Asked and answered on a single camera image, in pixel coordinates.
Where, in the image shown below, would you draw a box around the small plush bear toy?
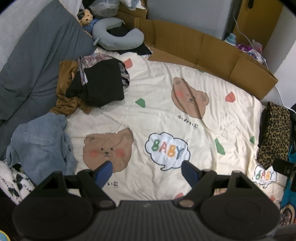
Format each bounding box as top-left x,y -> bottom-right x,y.
77,9 -> 93,26

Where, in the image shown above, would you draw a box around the light blue denim garment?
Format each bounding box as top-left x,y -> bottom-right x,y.
6,113 -> 78,185

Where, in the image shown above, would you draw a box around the brown cardboard box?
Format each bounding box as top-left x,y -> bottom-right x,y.
116,6 -> 278,100

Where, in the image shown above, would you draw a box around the brown crumpled garment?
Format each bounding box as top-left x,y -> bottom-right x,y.
49,61 -> 92,115

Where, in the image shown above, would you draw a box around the light blue neck pillow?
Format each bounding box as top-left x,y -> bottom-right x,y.
92,17 -> 145,51

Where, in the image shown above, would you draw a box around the grey-blue blanket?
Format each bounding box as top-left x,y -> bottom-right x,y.
1,1 -> 95,160

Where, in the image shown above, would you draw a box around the cream bear print duvet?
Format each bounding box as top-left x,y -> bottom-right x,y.
66,53 -> 286,204

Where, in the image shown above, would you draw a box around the leopard print garment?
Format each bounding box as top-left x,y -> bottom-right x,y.
257,102 -> 291,170

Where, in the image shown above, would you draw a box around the purple snack packet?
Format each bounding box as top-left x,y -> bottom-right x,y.
236,40 -> 265,64

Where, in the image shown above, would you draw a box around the black bear-pattern shorts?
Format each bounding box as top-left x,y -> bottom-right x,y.
66,53 -> 130,108

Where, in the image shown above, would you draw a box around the black white fuzzy garment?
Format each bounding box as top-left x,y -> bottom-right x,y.
0,161 -> 35,205

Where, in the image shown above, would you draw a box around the white cable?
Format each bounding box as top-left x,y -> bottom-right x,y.
232,10 -> 296,110

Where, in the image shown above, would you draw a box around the clear plastic bag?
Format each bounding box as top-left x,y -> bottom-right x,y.
89,0 -> 120,18

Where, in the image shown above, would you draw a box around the black cloth under pillow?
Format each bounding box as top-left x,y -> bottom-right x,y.
107,24 -> 152,56

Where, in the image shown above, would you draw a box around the teal printed garment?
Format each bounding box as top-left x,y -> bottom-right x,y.
278,142 -> 295,226

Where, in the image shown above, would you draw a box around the blue detergent bottle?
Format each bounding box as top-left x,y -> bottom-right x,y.
224,33 -> 236,46

